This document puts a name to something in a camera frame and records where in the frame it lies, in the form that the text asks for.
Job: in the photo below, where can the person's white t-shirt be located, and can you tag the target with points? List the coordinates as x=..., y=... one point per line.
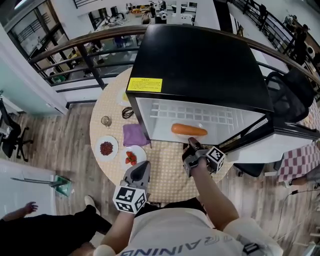
x=175, y=232

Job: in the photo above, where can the round table yellow checked cloth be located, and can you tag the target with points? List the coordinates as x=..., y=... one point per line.
x=165, y=170

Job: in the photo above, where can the black mini fridge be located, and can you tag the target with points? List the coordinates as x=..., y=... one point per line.
x=195, y=62

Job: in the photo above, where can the green flat mop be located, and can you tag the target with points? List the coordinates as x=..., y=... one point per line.
x=62, y=186

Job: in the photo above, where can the clear glass cup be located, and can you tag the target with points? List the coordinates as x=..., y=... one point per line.
x=105, y=121

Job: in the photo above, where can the black railing wooden handrail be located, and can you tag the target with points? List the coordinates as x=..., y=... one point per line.
x=93, y=67

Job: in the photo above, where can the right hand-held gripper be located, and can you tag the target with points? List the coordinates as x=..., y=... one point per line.
x=215, y=157

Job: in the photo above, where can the orange carrot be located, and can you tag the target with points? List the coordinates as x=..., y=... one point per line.
x=187, y=129

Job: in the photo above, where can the table pink checked cloth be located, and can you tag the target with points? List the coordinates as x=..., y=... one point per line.
x=295, y=160

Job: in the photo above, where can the frosted glass partition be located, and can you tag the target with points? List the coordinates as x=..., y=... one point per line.
x=22, y=95

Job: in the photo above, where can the person's right forearm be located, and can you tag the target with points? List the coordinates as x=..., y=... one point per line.
x=212, y=195

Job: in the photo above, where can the white desk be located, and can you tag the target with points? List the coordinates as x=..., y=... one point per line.
x=15, y=192

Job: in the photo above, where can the pile of red beans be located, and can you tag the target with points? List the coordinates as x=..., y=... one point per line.
x=106, y=148

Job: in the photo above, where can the person's black trousers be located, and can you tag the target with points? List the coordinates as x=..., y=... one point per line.
x=185, y=203

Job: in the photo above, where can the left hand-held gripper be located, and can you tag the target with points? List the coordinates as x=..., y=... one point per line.
x=128, y=198

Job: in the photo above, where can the purple cloth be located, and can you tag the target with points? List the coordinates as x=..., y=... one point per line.
x=133, y=135

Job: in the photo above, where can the person's left forearm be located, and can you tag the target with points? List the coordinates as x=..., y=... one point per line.
x=117, y=230

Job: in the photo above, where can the red strawberry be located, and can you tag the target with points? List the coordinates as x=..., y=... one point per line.
x=127, y=161
x=129, y=154
x=134, y=160

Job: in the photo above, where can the white dish yellow food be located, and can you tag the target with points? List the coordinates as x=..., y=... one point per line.
x=123, y=97

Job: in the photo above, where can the black mesh office chair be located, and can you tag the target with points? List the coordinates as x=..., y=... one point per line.
x=287, y=100

